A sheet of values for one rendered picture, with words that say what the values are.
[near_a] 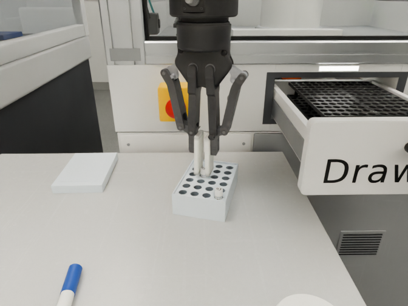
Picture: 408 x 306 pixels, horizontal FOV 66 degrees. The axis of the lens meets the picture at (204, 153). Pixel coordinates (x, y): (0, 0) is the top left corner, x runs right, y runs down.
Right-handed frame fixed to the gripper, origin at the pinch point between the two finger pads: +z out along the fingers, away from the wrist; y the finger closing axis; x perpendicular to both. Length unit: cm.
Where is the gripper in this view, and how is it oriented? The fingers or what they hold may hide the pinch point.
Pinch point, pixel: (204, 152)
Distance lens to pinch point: 52.1
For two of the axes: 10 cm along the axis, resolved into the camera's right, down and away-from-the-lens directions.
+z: 0.0, 9.0, 4.4
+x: 2.8, -4.3, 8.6
